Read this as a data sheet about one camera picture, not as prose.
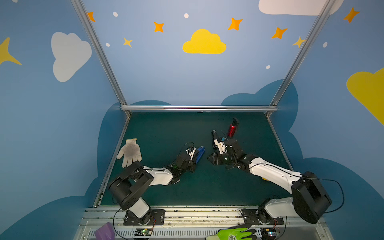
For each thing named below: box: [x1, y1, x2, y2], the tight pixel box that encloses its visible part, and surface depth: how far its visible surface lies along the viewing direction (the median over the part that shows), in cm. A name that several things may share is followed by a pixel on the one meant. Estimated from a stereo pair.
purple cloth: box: [95, 222, 116, 240], surface depth 71 cm
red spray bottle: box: [228, 117, 240, 138], surface depth 103 cm
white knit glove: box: [116, 138, 142, 168], surface depth 100 cm
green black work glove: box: [205, 223, 257, 240], surface depth 70 cm
